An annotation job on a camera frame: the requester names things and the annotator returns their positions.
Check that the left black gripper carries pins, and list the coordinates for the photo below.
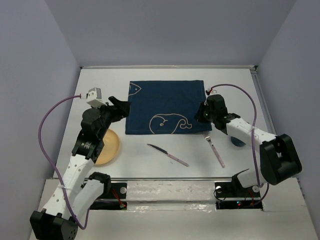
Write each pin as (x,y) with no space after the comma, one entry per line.
(122,107)

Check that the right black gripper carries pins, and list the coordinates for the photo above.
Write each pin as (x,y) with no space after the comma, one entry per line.
(199,116)

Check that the pink handled fork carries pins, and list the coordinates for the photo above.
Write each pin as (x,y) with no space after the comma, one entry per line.
(208,139)

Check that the navy whale placemat cloth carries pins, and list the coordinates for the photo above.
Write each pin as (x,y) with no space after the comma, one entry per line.
(163,107)

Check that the yellow round plate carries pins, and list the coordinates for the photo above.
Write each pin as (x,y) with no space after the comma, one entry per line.
(111,147)

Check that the dark blue mug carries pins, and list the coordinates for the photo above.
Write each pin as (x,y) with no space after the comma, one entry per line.
(238,143)

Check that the pink handled knife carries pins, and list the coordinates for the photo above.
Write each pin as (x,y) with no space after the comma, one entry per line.
(168,154)

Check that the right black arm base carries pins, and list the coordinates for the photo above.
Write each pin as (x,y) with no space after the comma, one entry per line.
(242,198)

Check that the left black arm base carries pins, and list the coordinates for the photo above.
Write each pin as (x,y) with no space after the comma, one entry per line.
(114,199)

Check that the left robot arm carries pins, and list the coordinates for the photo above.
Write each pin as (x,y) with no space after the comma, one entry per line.
(60,218)

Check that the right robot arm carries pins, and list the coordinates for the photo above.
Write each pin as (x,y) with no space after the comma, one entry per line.
(278,158)

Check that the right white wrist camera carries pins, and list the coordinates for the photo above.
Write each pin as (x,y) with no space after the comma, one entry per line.
(210,91)

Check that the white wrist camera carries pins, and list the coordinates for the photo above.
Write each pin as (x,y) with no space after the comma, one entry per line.
(210,91)
(94,96)

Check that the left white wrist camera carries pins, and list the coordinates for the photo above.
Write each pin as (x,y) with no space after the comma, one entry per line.
(94,96)

